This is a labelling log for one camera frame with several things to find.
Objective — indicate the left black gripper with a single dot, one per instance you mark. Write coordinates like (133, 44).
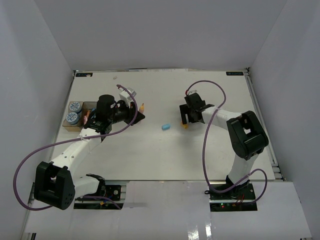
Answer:
(131, 111)

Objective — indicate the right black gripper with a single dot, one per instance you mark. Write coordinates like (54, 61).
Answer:
(185, 110)

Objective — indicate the orange pink highlighter pen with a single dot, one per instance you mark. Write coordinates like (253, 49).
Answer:
(142, 108)

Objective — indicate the yellow highlighter cap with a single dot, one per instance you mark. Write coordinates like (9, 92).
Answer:
(185, 126)

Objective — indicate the pink correction tape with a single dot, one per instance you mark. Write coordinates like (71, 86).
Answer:
(85, 119)

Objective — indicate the blue cleaning gel jar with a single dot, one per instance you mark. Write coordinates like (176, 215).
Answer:
(72, 118)
(75, 107)

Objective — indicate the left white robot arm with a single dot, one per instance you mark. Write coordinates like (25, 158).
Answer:
(55, 181)

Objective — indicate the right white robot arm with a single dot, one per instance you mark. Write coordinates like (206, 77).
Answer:
(247, 136)

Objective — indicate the blue highlighter cap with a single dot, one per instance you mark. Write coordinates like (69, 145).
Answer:
(165, 127)

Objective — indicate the clear compartment organizer tray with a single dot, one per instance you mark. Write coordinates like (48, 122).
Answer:
(80, 120)

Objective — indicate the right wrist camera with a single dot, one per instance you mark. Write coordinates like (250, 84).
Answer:
(190, 92)

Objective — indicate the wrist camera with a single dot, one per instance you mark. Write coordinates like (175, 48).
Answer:
(126, 97)
(190, 92)

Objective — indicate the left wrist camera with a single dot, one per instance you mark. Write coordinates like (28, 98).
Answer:
(126, 97)

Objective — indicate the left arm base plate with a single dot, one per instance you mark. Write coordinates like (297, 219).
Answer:
(111, 191)

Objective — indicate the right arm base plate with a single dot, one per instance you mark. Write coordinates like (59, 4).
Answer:
(236, 200)

